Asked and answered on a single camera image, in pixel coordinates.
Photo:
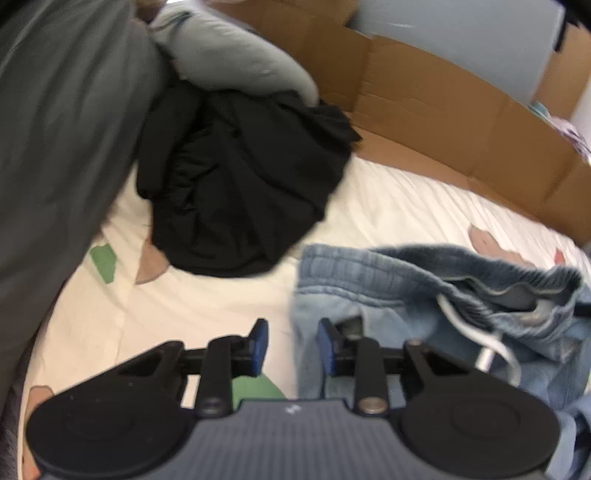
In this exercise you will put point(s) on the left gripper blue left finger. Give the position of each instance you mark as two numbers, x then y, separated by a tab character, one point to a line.
224	359

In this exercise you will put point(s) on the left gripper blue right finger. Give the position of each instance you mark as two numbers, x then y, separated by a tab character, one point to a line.
362	359

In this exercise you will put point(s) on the light blue denim pants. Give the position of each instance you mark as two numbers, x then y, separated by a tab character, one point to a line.
427	292

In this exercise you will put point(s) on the black garment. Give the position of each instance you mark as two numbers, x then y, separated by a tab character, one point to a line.
235	180

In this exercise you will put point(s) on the brown cardboard sheet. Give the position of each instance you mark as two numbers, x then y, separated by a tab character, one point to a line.
430	116

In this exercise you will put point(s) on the grey neck pillow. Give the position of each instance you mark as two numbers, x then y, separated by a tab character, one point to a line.
214	53

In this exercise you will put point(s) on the dark grey pillow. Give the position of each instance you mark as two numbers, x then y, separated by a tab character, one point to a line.
77	79

